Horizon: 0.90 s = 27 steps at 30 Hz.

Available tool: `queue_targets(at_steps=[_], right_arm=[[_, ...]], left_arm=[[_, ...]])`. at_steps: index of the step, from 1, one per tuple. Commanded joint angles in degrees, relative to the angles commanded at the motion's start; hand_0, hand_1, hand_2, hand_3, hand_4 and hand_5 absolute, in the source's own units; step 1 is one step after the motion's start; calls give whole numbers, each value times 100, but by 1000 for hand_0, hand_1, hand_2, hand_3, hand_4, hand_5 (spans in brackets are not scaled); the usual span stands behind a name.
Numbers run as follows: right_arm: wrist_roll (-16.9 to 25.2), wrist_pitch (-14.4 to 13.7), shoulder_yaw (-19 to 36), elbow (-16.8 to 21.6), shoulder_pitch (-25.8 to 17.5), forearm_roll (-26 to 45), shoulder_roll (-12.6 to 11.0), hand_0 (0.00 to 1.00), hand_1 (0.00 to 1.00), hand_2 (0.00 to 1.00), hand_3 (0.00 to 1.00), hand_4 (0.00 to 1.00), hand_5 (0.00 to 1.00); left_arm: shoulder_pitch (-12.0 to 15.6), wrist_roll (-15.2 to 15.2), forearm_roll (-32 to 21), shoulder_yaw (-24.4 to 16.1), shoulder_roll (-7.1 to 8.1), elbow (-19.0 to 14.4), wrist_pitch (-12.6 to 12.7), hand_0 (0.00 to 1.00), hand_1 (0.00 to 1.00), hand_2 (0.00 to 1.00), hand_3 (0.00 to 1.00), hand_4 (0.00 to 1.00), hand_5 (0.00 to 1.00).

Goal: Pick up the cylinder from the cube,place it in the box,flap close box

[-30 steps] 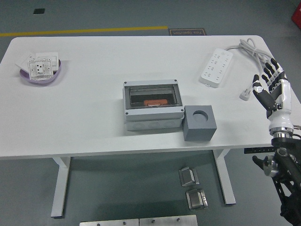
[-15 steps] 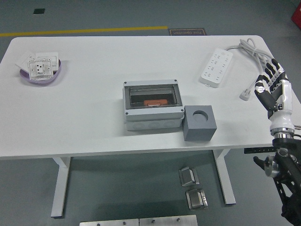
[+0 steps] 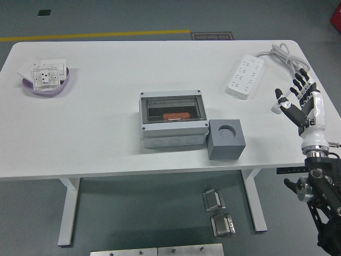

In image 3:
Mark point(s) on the orange cylinder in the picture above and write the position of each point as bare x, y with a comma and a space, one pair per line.
170, 115

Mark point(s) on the purple bowl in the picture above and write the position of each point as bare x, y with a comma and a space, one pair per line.
62, 85

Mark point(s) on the grey junction box clear lid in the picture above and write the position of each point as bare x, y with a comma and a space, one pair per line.
173, 141

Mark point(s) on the red object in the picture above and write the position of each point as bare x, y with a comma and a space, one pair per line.
337, 17

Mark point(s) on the white table leg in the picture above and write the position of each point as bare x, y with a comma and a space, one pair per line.
68, 213
255, 202

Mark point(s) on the grey cube with round hole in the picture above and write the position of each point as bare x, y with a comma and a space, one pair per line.
226, 152

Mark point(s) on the dark floor sign with text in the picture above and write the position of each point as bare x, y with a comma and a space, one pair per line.
211, 36

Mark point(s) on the large metal floor block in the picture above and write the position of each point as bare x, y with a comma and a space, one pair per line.
221, 226

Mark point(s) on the white printed socket panel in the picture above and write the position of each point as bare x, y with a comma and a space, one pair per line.
44, 77

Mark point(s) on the white switch plate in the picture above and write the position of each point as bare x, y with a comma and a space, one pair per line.
62, 70

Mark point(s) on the small metal floor block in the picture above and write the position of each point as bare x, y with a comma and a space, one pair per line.
213, 201

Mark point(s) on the robot right hand white black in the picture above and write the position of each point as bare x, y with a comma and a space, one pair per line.
315, 133

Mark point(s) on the white power strip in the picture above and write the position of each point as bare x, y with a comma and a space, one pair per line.
245, 76

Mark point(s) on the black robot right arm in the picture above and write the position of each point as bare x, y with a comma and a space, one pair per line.
325, 186

